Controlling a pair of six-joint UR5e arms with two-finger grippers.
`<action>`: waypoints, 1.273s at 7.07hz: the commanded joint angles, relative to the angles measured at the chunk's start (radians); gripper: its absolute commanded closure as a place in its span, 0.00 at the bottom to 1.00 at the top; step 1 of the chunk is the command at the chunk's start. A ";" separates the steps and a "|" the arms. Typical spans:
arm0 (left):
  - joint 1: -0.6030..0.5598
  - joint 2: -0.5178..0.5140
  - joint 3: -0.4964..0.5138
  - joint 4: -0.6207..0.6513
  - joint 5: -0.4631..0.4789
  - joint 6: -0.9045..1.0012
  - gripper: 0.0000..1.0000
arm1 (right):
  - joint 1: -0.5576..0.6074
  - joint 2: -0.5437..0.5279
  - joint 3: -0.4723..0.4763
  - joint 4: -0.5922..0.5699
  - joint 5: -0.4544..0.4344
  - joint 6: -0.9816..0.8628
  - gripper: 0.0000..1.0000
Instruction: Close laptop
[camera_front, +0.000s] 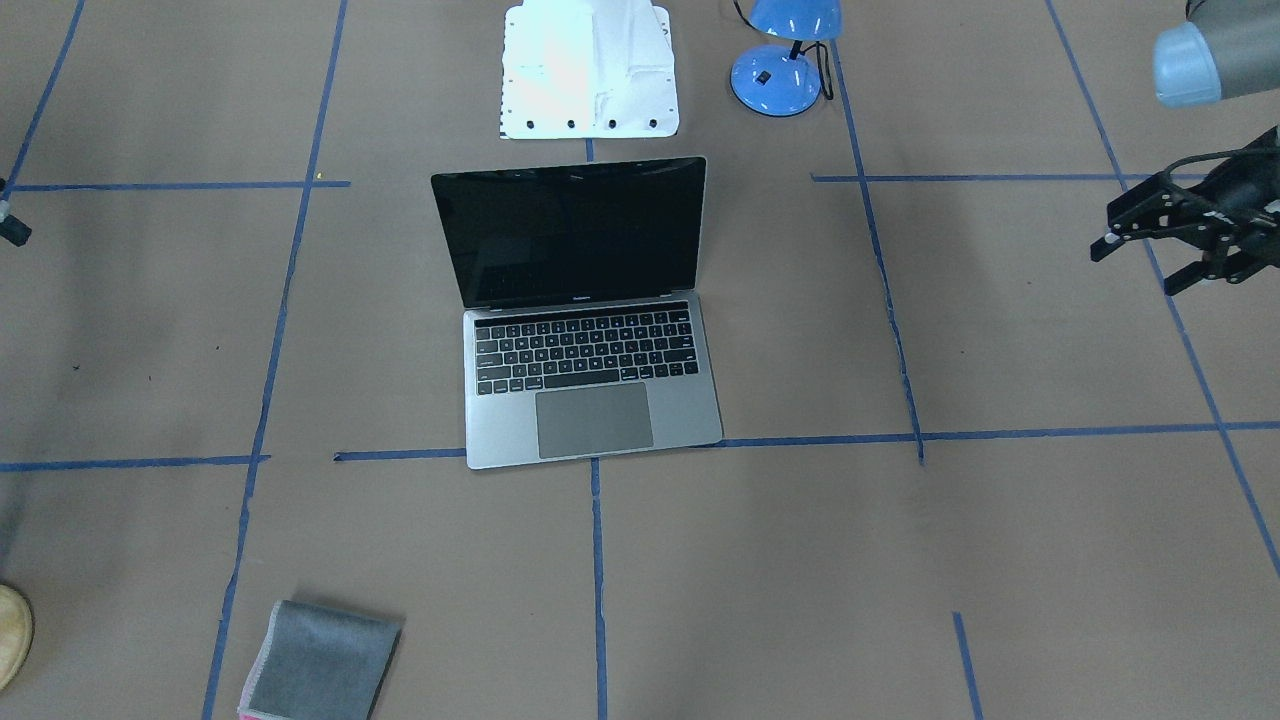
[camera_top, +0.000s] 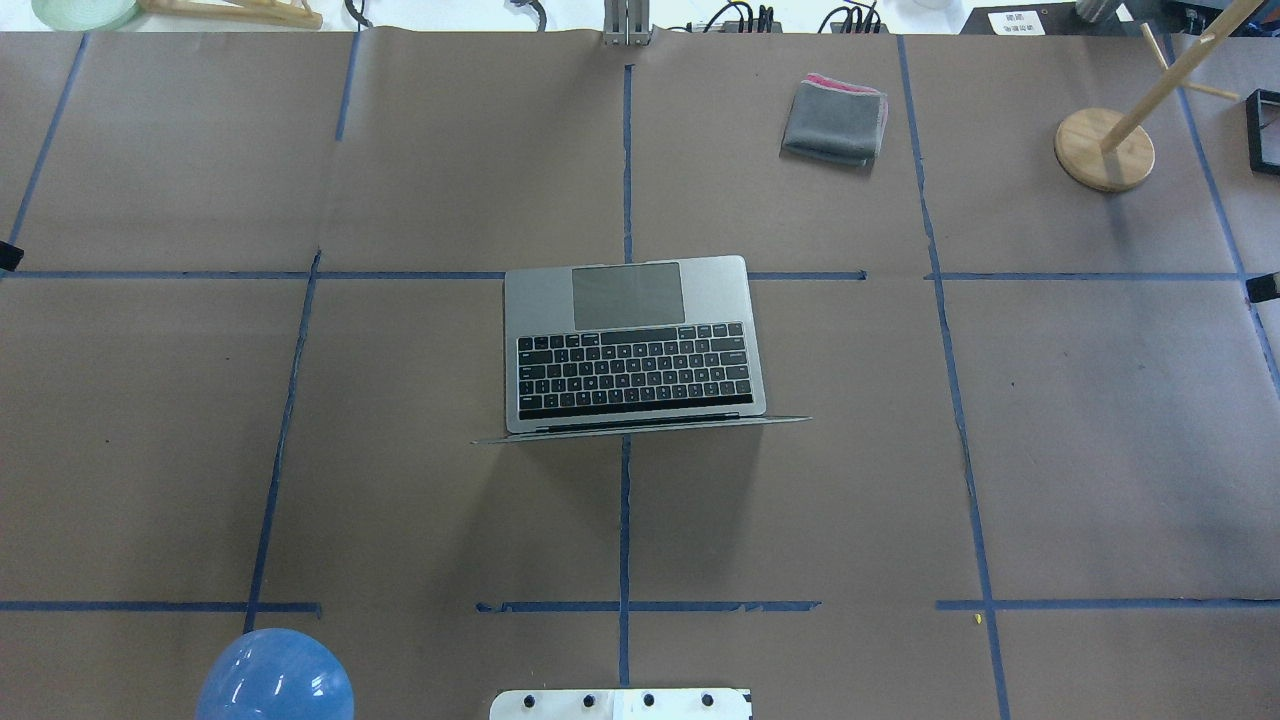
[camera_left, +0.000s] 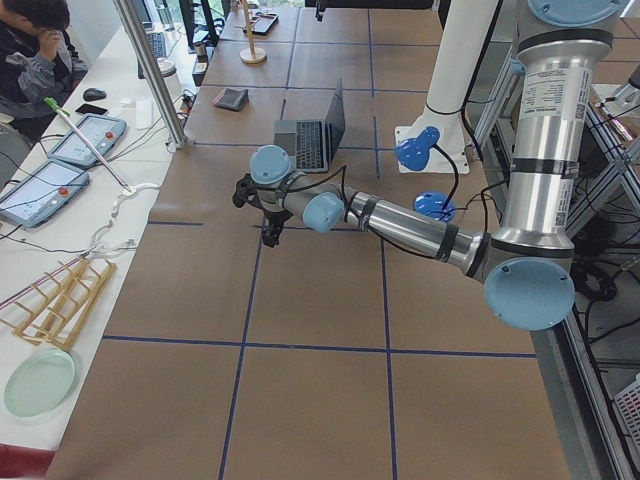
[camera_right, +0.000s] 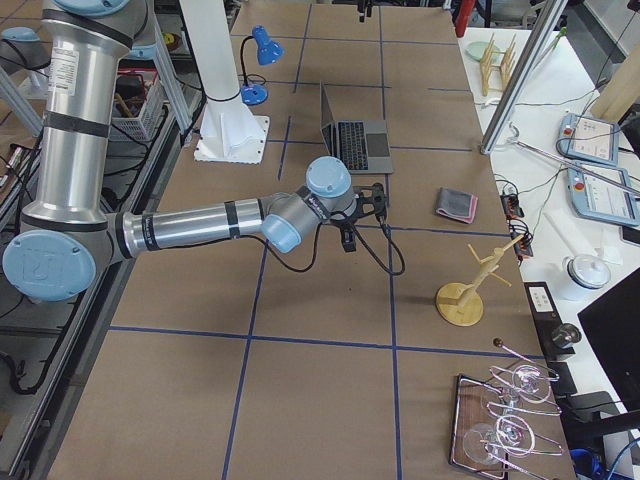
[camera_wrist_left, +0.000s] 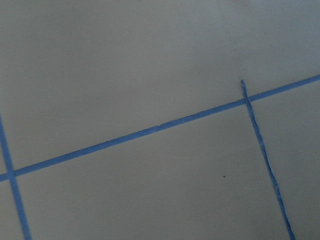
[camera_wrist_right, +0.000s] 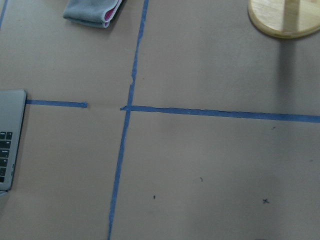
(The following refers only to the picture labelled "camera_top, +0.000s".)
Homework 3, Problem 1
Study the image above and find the grey laptop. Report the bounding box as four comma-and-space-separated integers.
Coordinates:
503, 255, 783, 443

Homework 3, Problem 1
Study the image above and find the folded grey cloth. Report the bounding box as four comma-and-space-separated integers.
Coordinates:
781, 73, 890, 167

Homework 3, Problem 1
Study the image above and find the blue desk lamp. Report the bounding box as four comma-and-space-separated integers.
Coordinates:
195, 628, 355, 719

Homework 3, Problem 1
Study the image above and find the wooden dish rack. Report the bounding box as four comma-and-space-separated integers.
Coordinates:
137, 1, 324, 31

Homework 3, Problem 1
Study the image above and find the wooden mug tree stand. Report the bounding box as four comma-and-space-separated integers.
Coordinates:
1053, 1, 1263, 193

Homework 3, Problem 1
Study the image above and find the green plate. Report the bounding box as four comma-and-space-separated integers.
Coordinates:
29, 0, 140, 32

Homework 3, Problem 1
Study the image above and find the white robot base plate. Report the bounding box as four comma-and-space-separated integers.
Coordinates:
489, 687, 754, 719

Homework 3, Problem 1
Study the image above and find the black picture frame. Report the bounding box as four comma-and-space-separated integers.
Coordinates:
1245, 88, 1279, 177

